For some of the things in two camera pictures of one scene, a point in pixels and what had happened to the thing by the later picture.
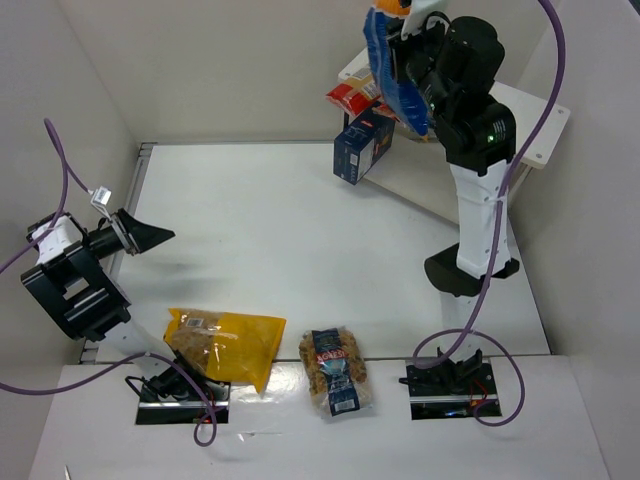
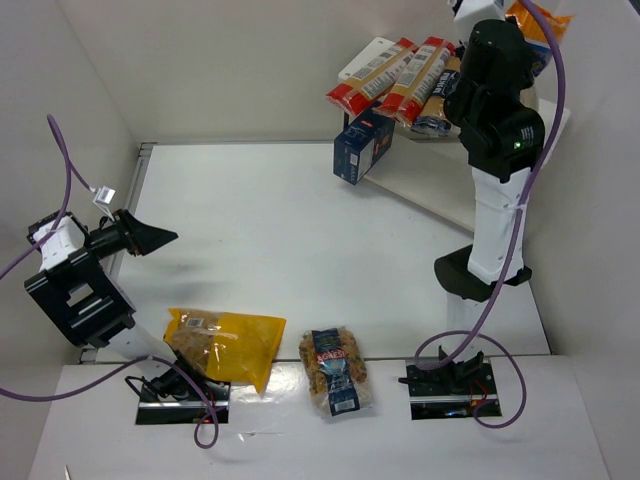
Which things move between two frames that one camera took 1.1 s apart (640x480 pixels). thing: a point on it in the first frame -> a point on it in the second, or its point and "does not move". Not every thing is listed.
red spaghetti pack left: (354, 94) does not move
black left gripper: (130, 234) does not move
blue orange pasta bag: (403, 102) -> (532, 33)
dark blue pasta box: (358, 148) does not move
